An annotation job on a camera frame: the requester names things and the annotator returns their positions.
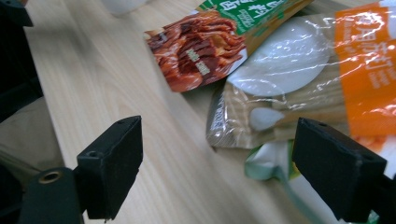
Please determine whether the green seasoning packet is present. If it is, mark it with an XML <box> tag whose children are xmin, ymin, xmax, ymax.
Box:
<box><xmin>143</xmin><ymin>0</ymin><xmax>314</xmax><ymax>93</ymax></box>

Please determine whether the orange and white powder packet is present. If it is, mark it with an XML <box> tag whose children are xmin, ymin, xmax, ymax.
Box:
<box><xmin>205</xmin><ymin>0</ymin><xmax>396</xmax><ymax>180</ymax></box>

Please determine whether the white and green snack packet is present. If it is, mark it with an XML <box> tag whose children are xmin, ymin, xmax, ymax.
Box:
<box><xmin>244</xmin><ymin>139</ymin><xmax>381</xmax><ymax>224</ymax></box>

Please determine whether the clear plastic container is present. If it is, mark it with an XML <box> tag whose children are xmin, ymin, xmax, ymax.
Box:
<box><xmin>101</xmin><ymin>0</ymin><xmax>149</xmax><ymax>17</ymax></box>

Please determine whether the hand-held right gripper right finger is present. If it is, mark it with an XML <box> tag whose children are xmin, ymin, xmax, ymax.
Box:
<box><xmin>291</xmin><ymin>117</ymin><xmax>389</xmax><ymax>223</ymax></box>

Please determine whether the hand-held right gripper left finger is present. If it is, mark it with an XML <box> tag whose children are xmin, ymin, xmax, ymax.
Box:
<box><xmin>74</xmin><ymin>115</ymin><xmax>144</xmax><ymax>220</ymax></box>

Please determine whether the dark bulky object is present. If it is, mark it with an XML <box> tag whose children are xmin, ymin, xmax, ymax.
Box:
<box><xmin>0</xmin><ymin>0</ymin><xmax>44</xmax><ymax>123</ymax></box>

